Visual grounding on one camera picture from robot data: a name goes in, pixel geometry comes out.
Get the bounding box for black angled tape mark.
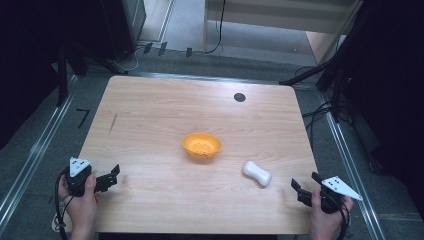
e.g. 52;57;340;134
75;107;91;130

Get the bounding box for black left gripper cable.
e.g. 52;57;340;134
54;167;75;240

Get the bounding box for light wooden furniture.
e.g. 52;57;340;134
202;0;365;65

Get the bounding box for black hanging cable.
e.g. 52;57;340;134
201;0;228;55

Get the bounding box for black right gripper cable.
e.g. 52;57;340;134
329;194;352;240

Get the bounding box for white soap bar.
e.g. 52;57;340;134
242;160;273;188

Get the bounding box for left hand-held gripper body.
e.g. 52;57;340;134
64;157;93;198

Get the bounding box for white floor cable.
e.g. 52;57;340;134
113;44;148;74

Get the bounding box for person's left hand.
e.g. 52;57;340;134
57;174;100;234

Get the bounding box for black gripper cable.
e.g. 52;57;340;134
54;167;75;240
329;194;352;240

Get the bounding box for person's right hand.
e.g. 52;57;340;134
307;190;354;240

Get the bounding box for orange plastic bowl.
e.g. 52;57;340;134
181;132;223;160

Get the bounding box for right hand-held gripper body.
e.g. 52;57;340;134
311;175;364;215

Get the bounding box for metal floor rail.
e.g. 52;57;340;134
125;70;282;86
317;91;388;240
0;75;80;232
157;0;177;44

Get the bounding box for black metal stand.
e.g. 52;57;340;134
279;0;368;124
55;40;129;108

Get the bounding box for black floor cables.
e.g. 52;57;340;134
301;99;335;144

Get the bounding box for black cabinet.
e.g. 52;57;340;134
98;0;148;62

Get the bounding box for dark curtain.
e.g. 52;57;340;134
333;0;424;221
0;0;104;151

